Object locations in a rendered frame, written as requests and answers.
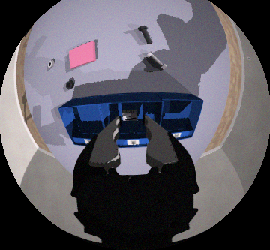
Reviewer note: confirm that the dark grey bolt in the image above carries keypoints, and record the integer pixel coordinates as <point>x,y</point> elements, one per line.
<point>145,34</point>

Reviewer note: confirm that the pink rectangular block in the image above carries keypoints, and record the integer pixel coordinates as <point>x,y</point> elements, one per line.
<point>82,55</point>

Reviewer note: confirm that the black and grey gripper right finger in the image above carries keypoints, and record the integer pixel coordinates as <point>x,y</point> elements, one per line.
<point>165,152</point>

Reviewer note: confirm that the blue rack of labelled bins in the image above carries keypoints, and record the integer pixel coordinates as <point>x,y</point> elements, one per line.
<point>82,122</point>

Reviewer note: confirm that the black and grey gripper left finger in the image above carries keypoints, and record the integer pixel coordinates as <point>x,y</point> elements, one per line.
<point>98,156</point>

